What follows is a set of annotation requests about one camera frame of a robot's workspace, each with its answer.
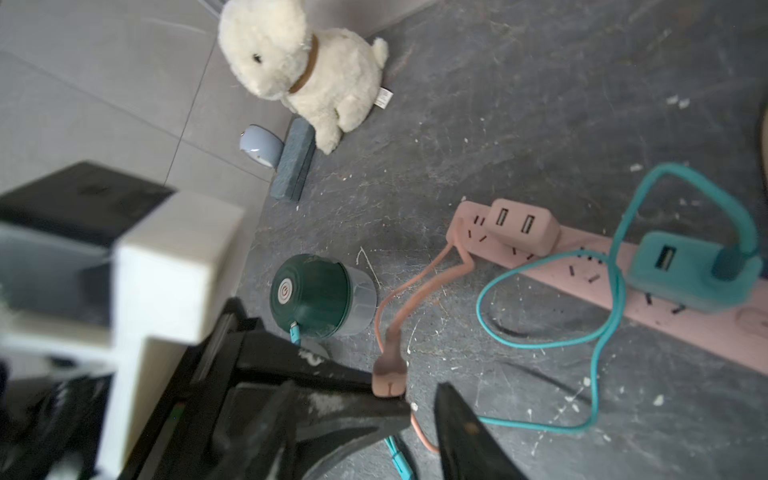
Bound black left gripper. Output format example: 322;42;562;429
119;297;411;479

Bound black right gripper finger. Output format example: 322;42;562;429
434;382;527;480

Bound orange charging cable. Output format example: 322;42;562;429
370;215;476;455

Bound green meat grinder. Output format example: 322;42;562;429
269;254;378;339

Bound pink power strip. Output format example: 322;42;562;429
446;201;767;374

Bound pink charger plug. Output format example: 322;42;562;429
486;199;561;257

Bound teal charger plug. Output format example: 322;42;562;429
626;231;763;313

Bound grey blue sponge block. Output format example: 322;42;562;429
270;117;316;202

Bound white plush dog toy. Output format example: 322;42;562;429
218;0;389;155

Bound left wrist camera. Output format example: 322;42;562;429
1;161;251;478

